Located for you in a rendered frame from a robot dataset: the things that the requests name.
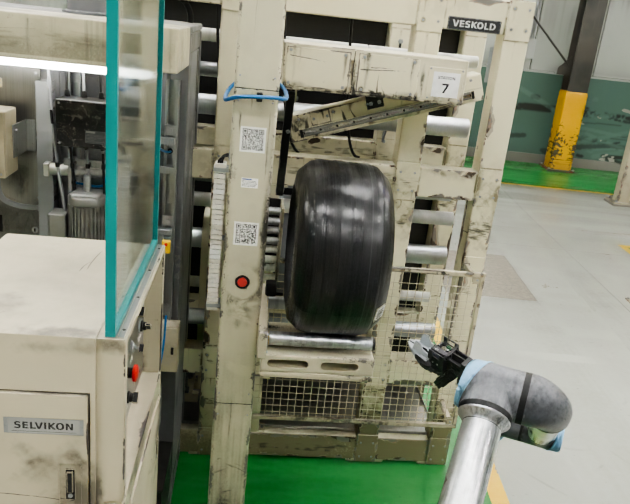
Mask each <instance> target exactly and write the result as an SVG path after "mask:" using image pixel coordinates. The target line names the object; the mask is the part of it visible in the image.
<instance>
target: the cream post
mask: <svg viewBox="0 0 630 504"><path fill-rule="evenodd" d="M286 5H287V0H239V15H238V31H237V47H236V62H235V78H234V86H235V87H234V94H233V96H234V95H257V92H263V95H270V96H279V88H280V76H281V64H282V52H283V40H284V29H285V17H286ZM277 111H278V100H267V99H263V100H262V102H256V99H235V100H233V110H232V125H231V141H230V159H229V173H228V188H227V204H226V220H225V235H224V252H223V267H222V283H221V298H220V316H219V330H218V346H217V361H216V377H215V393H214V408H213V424H212V440H211V456H210V471H209V487H208V504H244V499H245V486H246V476H247V464H248V447H249V440H250V429H251V418H252V406H253V394H254V382H255V370H256V359H257V333H258V322H259V315H260V312H261V300H262V288H263V276H264V264H265V251H266V241H267V229H268V217H269V204H270V193H271V182H272V170H273V158H274V147H275V135H276V123H277ZM241 126H249V127H260V128H267V131H266V143H265V154H264V153H253V152H241V151H239V146H240V131H241ZM242 177H243V178H254V179H258V189H256V188H244V187H241V179H242ZM234 221H238V222H251V223H259V230H258V243H257V246H246V245H233V234H234ZM239 278H245V279H246V280H247V285H246V286H244V287H240V286H239V285H238V283H237V282H238V279H239Z"/></svg>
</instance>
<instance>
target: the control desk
mask: <svg viewBox="0 0 630 504"><path fill-rule="evenodd" d="M164 269H165V245H160V244H157V245H156V247H155V250H154V252H153V254H152V256H151V259H150V261H149V263H148V265H147V267H146V270H145V272H144V274H143V276H142V279H141V281H140V283H139V285H138V288H137V290H136V292H135V294H134V296H133V299H132V301H131V303H130V305H129V308H128V310H127V312H126V314H125V316H124V319H123V321H122V323H121V325H120V328H119V330H118V332H117V334H116V337H105V241H104V240H90V239H77V238H63V237H50V236H36V235H22V234H6V235H5V236H3V237H2V238H1V239H0V504H156V503H157V473H158V447H159V415H160V383H161V371H160V370H161V357H162V328H163V299H164Z"/></svg>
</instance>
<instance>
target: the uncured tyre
mask: <svg viewBox="0 0 630 504"><path fill-rule="evenodd" d="M394 242H395V210H394V199H393V192H392V188H391V184H390V182H389V180H388V178H387V177H386V176H385V175H384V174H383V173H382V172H381V171H380V169H379V168H378V167H376V166H373V165H371V164H368V163H358V162H347V161H336V160H324V159H317V160H311V161H309V162H308V163H306V164H305V165H304V166H302V167H301V168H300V169H299V170H298V171H297V174H296V177H295V181H294V185H293V189H292V194H291V200H290V208H289V217H288V226H287V238H286V251H285V269H284V302H285V311H286V318H287V320H288V321H289V322H290V323H291V324H292V325H293V326H294V327H295V328H296V329H297V330H299V331H302V332H305V333H316V334H332V335H348V336H357V335H361V334H365V333H366V332H368V331H369V330H370V329H371V328H372V327H373V326H375V325H376V324H377V323H378V322H379V320H380V318H381V317H380V318H378V319H377V320H376V321H374V322H373V320H374V316H375V313H376V310H377V309H378V308H379V307H381V306H382V305H384V304H385V303H386V301H387V297H388V292H389V287H390V281H391V274H392V267H393V257H394Z"/></svg>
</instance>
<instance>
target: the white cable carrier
mask: <svg viewBox="0 0 630 504"><path fill-rule="evenodd" d="M215 167H217V168H229V166H227V161H223V163H218V160H216V162H215ZM214 172H215V173H214V185H213V188H214V189H213V205H212V221H211V224H212V225H211V240H210V255H209V258H210V259H209V275H208V277H209V278H208V293H207V303H210V304H220V300H218V296H219V279H220V263H221V248H222V247H221V246H222V240H223V241H224V235H222V233H223V232H222V231H223V216H224V200H225V185H226V183H225V181H226V172H216V171H214Z"/></svg>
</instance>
